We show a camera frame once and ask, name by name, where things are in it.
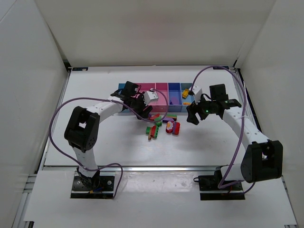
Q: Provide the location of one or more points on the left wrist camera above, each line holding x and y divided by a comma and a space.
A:
150, 96

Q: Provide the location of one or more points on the aluminium front rail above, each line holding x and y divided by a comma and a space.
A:
138, 168

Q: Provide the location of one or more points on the light blue right bin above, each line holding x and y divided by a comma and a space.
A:
186, 100

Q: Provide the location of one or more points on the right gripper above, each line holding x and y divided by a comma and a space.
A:
194, 112

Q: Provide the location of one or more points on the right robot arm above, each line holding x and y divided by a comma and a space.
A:
256, 158

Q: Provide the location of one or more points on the red curved lego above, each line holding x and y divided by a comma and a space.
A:
155, 118

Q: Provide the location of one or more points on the red purple lego block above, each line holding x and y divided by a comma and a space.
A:
176, 128

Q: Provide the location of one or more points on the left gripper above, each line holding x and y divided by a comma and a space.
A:
142, 110

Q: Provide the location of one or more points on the green lego brick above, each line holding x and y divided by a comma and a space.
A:
158, 122

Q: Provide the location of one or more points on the small pink bin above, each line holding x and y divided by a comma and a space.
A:
161, 104

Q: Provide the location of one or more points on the large pink bin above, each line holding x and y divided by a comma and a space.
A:
152, 104

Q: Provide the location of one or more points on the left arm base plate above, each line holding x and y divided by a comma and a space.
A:
102, 187

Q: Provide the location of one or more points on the red flower lego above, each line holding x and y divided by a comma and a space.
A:
169, 127

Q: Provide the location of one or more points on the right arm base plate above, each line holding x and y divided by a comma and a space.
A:
208, 188

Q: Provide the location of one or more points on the green red brown lego stack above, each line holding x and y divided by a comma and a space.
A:
152, 132

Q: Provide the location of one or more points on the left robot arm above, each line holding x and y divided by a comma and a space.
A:
82, 129

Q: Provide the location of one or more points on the green brown flat lego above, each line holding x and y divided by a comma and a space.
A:
172, 116

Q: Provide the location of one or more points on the yellow lego brick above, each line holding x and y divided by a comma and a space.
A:
185, 93

